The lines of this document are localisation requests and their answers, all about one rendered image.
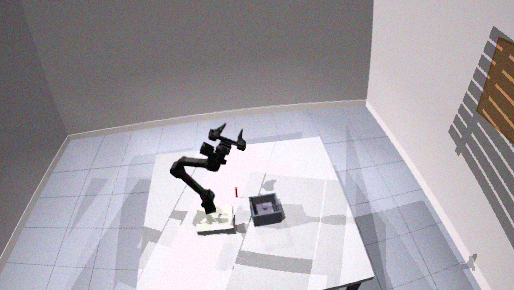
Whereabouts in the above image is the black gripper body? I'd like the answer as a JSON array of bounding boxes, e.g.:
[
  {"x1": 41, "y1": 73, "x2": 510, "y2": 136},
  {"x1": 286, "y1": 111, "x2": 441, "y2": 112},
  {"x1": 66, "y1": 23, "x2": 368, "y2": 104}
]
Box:
[{"x1": 208, "y1": 129, "x2": 246, "y2": 151}]

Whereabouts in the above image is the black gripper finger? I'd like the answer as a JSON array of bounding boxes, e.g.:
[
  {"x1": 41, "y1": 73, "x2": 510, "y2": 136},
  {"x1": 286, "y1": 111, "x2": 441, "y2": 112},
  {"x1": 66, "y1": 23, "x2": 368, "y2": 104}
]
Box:
[
  {"x1": 214, "y1": 122, "x2": 226, "y2": 138},
  {"x1": 237, "y1": 128, "x2": 244, "y2": 146}
]

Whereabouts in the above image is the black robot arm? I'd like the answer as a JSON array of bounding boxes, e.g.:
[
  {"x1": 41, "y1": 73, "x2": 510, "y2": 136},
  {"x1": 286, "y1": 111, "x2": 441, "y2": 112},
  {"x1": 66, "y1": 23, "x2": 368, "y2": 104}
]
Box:
[{"x1": 170, "y1": 142, "x2": 232, "y2": 214}]

